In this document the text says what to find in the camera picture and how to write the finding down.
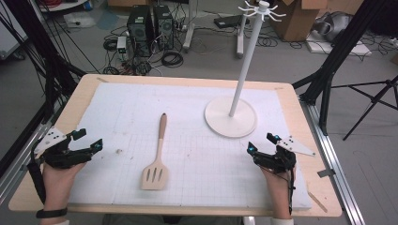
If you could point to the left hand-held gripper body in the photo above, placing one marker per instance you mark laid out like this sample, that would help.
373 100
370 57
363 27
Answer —
62 157

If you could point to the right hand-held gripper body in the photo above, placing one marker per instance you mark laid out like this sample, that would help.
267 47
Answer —
278 162

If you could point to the person's right hand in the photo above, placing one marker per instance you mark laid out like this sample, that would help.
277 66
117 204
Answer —
281 190

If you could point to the person's left hand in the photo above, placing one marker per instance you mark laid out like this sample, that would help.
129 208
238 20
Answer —
58 187

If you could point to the white hook stand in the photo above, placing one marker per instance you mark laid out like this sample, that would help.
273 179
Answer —
230 120

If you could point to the grey tape piece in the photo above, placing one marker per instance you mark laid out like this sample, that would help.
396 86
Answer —
326 172

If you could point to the thin wooden stick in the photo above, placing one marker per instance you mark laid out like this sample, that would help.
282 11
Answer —
317 201

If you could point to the black wristband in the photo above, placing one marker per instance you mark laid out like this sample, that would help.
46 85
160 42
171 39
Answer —
51 213

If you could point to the white grid mat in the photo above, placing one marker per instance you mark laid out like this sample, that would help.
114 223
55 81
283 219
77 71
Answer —
194 168

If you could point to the beige slotted spatula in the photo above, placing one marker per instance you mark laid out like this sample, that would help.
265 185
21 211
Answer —
155 176

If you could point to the white power adapter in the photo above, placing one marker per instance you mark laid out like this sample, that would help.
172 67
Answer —
121 44

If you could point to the white stand leg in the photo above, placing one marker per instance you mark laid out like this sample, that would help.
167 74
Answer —
241 40
189 31

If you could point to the black tripod stand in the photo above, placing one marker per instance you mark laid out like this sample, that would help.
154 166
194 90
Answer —
374 100

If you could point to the white foam board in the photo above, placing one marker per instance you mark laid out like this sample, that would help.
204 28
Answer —
338 47

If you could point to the black computer tower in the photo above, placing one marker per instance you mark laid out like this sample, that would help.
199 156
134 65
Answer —
140 29
163 26

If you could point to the cardboard box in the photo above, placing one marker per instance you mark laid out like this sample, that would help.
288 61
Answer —
297 18

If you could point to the black flat device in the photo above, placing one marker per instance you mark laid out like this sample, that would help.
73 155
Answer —
230 21

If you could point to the grey machine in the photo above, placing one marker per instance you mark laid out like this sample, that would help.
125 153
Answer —
333 26

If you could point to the aluminium rail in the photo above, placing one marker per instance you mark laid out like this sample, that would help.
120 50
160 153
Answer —
331 162
18 159

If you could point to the black frame post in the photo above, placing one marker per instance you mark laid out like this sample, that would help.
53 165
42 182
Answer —
338 56
47 62

